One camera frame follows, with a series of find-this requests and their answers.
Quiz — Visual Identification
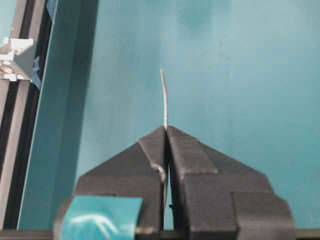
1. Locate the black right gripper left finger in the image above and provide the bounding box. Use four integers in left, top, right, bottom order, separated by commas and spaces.
53, 126, 166, 240

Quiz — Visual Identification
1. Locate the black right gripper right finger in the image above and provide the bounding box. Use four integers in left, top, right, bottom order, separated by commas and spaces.
166, 126, 296, 240

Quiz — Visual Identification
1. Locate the thin silver steel wire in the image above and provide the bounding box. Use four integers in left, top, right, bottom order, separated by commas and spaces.
157, 69, 170, 213

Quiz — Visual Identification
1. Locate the black aluminium frame fixture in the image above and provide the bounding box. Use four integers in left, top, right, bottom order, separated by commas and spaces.
0, 0, 53, 230

